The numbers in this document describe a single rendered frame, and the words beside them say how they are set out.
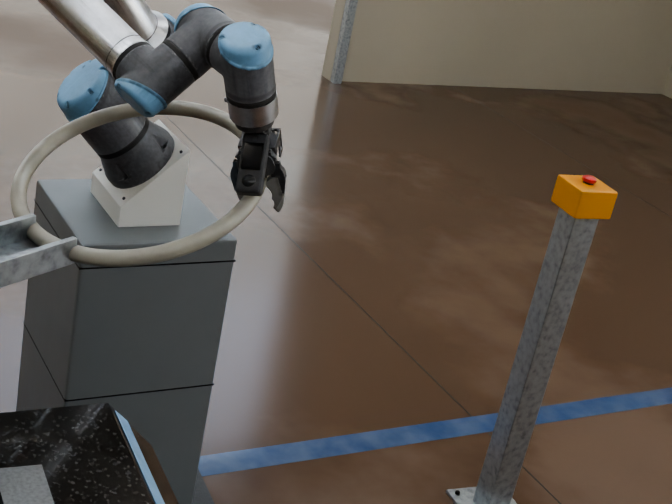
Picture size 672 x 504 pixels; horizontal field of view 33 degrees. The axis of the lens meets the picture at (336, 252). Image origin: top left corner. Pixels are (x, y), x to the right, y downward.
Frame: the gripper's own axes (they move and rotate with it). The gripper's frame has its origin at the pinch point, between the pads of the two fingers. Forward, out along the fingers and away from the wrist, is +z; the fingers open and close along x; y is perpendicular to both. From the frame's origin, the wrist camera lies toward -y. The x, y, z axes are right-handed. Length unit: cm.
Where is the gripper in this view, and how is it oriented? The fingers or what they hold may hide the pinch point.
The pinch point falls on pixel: (262, 207)
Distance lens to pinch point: 215.9
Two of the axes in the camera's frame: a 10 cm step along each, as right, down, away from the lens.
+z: 0.5, 7.4, 6.7
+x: -9.9, -0.6, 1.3
